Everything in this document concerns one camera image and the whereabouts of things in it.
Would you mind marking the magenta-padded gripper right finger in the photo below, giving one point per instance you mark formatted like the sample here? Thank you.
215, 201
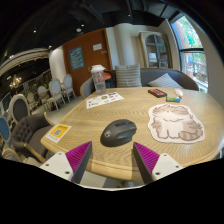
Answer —
146, 159

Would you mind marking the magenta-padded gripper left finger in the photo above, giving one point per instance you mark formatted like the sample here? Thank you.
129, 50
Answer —
78, 156

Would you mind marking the black computer mouse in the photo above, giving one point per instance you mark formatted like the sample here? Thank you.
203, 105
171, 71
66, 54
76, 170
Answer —
117, 132

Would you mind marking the cat-shaped mouse pad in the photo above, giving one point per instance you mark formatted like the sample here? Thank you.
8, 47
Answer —
173, 124

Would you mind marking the yellow square table sticker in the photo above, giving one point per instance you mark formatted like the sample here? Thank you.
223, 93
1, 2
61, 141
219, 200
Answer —
58, 132

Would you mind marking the dark grey tufted armchair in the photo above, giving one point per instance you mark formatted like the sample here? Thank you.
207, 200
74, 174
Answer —
28, 128

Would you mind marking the white printed paper sheet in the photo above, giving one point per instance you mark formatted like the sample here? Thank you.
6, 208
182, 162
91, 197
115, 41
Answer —
104, 99

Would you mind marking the small green packet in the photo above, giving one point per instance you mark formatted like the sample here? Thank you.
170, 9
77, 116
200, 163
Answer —
173, 99

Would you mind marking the black and red flat box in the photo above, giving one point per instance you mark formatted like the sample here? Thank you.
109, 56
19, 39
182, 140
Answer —
157, 92

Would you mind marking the group of white dining chairs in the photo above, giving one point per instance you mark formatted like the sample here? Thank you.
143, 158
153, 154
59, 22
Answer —
55, 88

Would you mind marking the white and pink tube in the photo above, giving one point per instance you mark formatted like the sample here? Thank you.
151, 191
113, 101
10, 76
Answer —
178, 92

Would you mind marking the clear tumbler with white lid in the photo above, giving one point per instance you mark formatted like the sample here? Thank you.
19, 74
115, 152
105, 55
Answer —
98, 81

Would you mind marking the grey striped flat cushion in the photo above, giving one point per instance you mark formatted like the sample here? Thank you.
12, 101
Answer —
165, 82

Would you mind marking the black and orange bag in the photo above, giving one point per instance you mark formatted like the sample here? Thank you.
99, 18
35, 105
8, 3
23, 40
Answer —
110, 80

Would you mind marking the grey curved sofa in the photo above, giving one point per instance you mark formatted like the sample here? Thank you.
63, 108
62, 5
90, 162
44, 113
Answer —
151, 76

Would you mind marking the striped square cushion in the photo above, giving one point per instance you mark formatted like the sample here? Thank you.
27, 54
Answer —
128, 76

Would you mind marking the arched glass-door cabinet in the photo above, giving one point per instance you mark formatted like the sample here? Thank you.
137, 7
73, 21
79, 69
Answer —
155, 50

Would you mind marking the dark-framed window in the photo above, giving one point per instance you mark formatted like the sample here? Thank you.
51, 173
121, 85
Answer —
191, 50

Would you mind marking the blue wall poster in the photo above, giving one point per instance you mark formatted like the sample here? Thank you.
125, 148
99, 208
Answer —
76, 58

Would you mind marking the small white wall sign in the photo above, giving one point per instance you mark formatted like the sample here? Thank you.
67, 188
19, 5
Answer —
97, 47

